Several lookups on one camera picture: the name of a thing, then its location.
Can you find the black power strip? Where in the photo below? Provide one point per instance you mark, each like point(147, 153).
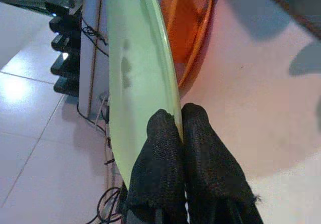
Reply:
point(67, 65)

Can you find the light green plate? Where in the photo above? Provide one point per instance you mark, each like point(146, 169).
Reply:
point(135, 58)

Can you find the orange plastic bowl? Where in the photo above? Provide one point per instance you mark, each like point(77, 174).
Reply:
point(180, 20)

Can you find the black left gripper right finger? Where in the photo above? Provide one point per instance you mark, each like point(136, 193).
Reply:
point(208, 173)

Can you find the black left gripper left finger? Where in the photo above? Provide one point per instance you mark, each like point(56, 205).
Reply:
point(158, 163)

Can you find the white board panel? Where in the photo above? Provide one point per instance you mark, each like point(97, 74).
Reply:
point(87, 58)

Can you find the orange plastic plate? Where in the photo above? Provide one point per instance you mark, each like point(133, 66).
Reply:
point(201, 43)

